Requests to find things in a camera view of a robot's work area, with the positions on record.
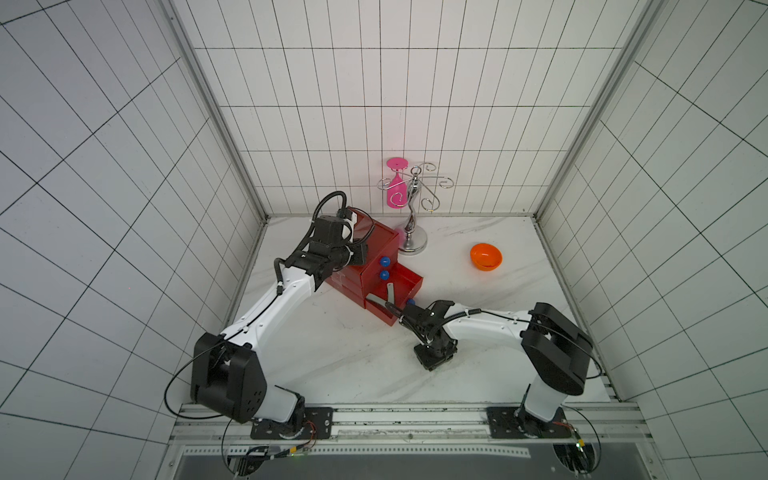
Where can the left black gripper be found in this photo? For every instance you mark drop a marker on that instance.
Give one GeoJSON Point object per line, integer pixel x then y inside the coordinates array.
{"type": "Point", "coordinates": [360, 252]}

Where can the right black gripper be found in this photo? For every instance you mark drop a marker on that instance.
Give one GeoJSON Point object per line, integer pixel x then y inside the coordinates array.
{"type": "Point", "coordinates": [411, 315]}

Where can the red bottom drawer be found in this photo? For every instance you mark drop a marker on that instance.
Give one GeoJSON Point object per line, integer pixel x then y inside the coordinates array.
{"type": "Point", "coordinates": [406, 283]}

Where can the red plastic drawer cabinet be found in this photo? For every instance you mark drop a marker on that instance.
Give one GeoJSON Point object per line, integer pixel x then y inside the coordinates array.
{"type": "Point", "coordinates": [379, 268]}

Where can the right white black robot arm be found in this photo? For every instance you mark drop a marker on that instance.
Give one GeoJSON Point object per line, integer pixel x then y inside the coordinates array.
{"type": "Point", "coordinates": [559, 351]}

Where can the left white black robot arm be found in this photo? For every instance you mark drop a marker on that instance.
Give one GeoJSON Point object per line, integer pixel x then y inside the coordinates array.
{"type": "Point", "coordinates": [227, 375]}

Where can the pink plastic goblet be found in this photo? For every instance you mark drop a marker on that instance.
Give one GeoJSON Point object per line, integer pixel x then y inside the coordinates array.
{"type": "Point", "coordinates": [397, 190]}

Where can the orange plastic bowl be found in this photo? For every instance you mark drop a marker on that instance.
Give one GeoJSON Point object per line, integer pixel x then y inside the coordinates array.
{"type": "Point", "coordinates": [485, 257]}

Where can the silver wire cup rack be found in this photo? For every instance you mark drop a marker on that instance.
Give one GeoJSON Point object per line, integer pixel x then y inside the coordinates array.
{"type": "Point", "coordinates": [422, 181]}

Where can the aluminium mounting rail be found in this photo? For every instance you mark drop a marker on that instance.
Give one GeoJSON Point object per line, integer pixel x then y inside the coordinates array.
{"type": "Point", "coordinates": [355, 428]}

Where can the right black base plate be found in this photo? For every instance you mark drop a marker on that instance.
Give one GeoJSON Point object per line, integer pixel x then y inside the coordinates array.
{"type": "Point", "coordinates": [513, 422]}

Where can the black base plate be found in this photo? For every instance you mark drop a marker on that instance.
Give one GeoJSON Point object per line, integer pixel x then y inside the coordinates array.
{"type": "Point", "coordinates": [513, 422]}
{"type": "Point", "coordinates": [309, 423]}

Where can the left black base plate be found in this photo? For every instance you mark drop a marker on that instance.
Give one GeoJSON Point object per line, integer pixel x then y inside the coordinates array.
{"type": "Point", "coordinates": [309, 423]}

